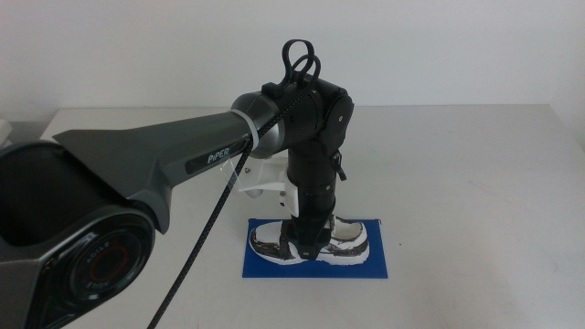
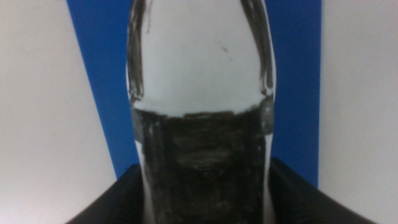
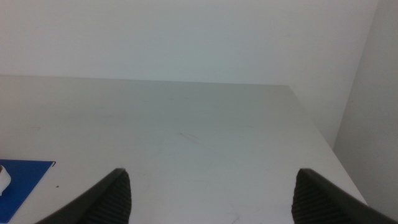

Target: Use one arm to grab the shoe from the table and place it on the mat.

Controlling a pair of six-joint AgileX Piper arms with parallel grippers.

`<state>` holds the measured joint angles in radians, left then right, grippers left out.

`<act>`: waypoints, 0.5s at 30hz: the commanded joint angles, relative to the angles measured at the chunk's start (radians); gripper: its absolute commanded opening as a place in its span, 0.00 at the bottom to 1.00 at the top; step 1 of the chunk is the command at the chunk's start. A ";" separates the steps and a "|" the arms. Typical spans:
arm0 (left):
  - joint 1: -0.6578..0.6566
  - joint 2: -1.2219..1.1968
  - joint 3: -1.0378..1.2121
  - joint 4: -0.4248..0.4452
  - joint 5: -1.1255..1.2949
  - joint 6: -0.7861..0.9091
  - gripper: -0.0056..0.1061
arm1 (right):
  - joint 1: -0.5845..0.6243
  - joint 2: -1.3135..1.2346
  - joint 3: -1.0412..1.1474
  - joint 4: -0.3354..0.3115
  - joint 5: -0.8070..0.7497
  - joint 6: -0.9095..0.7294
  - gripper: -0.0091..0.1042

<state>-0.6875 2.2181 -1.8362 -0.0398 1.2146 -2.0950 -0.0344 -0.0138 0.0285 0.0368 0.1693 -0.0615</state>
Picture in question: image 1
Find white and black toy shoe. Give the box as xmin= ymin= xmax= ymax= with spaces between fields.
xmin=249 ymin=214 xmax=370 ymax=267

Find blue rectangular mat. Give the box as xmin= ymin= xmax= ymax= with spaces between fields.
xmin=241 ymin=218 xmax=389 ymax=280

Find white wrist camera with mount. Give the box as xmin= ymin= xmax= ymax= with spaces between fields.
xmin=238 ymin=156 xmax=301 ymax=218

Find white cable tie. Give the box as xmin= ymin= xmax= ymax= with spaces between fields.
xmin=229 ymin=108 xmax=262 ymax=153

